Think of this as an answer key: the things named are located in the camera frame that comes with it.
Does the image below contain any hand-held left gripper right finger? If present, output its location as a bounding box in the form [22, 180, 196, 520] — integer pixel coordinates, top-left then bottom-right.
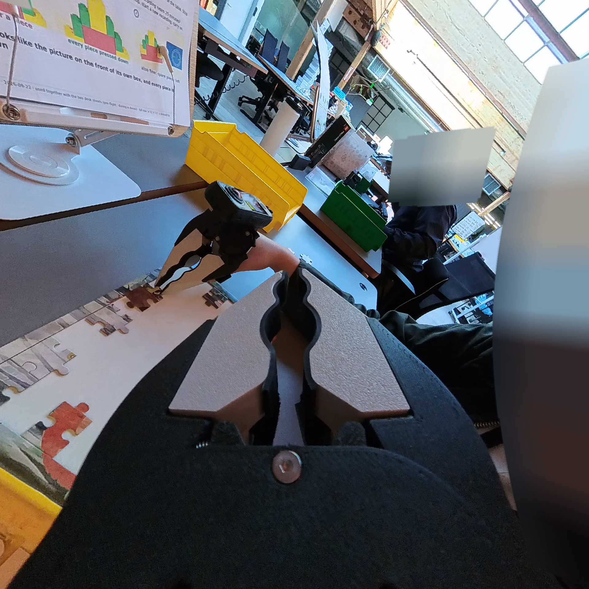
[297, 268, 411, 446]

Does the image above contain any jigsaw puzzle board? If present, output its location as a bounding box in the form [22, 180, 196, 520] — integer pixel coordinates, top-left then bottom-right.
[0, 271, 258, 507]

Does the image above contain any white display stand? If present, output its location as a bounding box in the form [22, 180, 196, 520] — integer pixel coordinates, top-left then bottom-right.
[0, 99, 142, 221]

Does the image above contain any white partition board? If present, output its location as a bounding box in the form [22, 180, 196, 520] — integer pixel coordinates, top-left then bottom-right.
[312, 21, 333, 139]

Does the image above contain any printed instruction board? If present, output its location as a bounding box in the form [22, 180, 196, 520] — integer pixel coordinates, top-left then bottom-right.
[0, 0, 199, 137]

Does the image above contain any person's right forearm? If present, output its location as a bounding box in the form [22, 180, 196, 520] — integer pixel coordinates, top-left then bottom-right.
[294, 258, 357, 318]

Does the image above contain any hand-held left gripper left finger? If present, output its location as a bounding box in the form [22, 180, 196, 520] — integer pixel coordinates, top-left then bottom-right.
[169, 271, 282, 446]

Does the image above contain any patterned cardboard box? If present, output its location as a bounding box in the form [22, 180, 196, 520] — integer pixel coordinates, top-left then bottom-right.
[321, 130, 374, 181]

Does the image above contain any background office desk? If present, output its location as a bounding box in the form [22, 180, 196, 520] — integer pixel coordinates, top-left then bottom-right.
[198, 7, 270, 120]

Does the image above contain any grey white puzzle piece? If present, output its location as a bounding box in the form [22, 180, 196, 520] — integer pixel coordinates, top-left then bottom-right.
[85, 301, 134, 337]
[28, 337, 77, 375]
[0, 352, 35, 394]

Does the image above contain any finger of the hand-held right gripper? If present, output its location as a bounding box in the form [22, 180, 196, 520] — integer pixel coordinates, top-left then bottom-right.
[159, 257, 219, 295]
[154, 232, 205, 291]

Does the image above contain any person's right hand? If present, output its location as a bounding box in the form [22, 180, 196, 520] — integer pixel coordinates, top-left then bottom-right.
[237, 238, 302, 275]

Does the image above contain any black carton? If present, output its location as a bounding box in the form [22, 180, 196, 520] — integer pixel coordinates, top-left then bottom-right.
[305, 115, 352, 159]

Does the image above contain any red puzzle piece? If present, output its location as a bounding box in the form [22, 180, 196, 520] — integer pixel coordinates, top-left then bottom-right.
[28, 400, 93, 465]

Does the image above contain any person's dark jacket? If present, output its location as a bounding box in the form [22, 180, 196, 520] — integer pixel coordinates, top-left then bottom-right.
[368, 309, 500, 426]

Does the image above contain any large window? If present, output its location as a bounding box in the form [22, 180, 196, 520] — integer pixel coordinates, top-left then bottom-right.
[465, 0, 589, 83]

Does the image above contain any yellow plastic bin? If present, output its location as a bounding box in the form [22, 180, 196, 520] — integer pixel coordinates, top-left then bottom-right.
[184, 121, 308, 233]
[0, 467, 63, 589]

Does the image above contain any green plastic bin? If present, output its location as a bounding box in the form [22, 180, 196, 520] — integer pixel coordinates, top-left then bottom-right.
[320, 180, 388, 252]

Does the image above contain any black office chair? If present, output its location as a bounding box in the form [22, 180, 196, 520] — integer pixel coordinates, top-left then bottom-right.
[382, 251, 497, 323]

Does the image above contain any white paper roll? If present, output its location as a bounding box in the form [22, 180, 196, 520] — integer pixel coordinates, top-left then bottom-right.
[260, 99, 302, 157]

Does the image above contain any brown green puzzle piece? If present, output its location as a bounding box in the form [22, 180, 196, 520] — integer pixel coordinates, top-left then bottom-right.
[124, 285, 164, 312]

